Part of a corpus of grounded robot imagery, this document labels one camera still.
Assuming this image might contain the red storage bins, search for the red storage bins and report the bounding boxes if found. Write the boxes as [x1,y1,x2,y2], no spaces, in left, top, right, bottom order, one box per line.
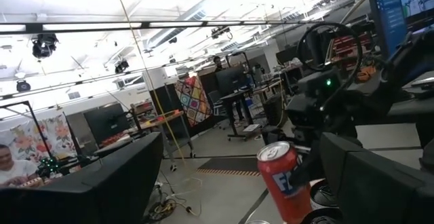
[332,33,373,62]

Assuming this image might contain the black mat with striped edge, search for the black mat with striped edge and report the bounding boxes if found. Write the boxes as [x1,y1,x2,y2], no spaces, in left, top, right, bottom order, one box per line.
[195,156,262,178]

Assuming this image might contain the colourful printed poster panel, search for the colourful printed poster panel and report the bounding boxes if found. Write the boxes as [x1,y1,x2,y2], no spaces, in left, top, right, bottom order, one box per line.
[0,113,78,164]

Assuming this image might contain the person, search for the person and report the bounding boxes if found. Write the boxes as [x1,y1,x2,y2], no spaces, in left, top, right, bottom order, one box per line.
[212,56,227,75]
[0,144,41,188]

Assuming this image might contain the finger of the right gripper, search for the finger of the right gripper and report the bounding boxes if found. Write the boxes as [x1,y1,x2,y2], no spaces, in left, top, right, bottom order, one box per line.
[290,139,323,188]

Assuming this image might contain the black monitor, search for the black monitor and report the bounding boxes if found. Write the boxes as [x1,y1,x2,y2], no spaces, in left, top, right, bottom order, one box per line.
[215,66,251,96]
[83,102,132,146]

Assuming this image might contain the yellow pole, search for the yellow pole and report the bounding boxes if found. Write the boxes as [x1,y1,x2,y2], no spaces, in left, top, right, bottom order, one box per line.
[111,0,186,166]

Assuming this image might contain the black partition panel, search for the black partition panel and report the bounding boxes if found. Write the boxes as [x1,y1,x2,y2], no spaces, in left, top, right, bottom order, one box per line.
[149,83,191,140]

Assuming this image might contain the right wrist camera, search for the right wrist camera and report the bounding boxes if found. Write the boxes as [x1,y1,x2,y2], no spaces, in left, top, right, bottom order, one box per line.
[286,94,327,129]

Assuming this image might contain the wooden workbench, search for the wooden workbench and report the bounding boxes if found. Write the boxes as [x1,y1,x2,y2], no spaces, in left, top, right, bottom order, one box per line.
[130,110,197,160]

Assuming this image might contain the black office chair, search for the black office chair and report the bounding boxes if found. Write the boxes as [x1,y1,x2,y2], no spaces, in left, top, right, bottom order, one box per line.
[207,90,232,130]

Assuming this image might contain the tangled floor cables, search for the tangled floor cables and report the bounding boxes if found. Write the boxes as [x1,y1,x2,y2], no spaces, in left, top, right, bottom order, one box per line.
[144,176,205,223]

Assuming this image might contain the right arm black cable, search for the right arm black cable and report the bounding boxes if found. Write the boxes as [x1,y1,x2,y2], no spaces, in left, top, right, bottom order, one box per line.
[296,21,364,111]

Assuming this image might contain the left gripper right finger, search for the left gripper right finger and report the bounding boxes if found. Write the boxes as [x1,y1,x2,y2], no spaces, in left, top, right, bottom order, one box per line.
[320,132,434,224]

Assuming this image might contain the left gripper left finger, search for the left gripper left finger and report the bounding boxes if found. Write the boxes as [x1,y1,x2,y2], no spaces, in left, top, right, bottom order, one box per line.
[0,131,164,224]

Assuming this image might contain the black computer tower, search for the black computer tower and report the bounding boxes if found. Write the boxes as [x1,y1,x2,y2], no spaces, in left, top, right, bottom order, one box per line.
[262,94,285,129]

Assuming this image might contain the colourful patchwork quilt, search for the colourful patchwork quilt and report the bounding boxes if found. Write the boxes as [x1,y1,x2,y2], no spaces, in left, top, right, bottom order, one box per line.
[174,75,214,128]

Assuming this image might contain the black ceiling lamp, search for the black ceiling lamp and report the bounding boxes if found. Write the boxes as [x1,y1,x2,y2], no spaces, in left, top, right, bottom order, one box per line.
[114,59,130,75]
[31,33,60,60]
[16,79,32,93]
[210,26,234,41]

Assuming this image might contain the black desk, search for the black desk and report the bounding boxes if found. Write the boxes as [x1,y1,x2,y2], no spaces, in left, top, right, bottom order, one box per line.
[220,88,262,143]

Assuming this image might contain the monitor with blue screen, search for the monitor with blue screen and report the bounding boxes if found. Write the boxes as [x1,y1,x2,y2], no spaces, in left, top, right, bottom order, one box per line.
[364,0,434,59]

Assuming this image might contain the black tube frame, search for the black tube frame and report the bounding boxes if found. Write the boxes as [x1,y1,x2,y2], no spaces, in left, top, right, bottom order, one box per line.
[0,100,84,166]

